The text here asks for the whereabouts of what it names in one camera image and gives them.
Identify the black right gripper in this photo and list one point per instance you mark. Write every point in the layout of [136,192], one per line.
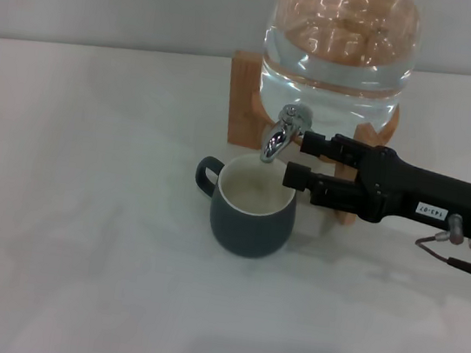
[413,192]

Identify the chrome faucet with lever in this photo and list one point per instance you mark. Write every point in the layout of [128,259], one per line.
[275,140]

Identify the dark cup with white interior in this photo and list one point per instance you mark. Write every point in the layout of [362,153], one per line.
[249,231]

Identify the clear glass water jar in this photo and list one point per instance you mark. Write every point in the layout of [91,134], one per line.
[338,72]

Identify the wooden jar stand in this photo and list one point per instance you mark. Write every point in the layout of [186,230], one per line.
[240,111]

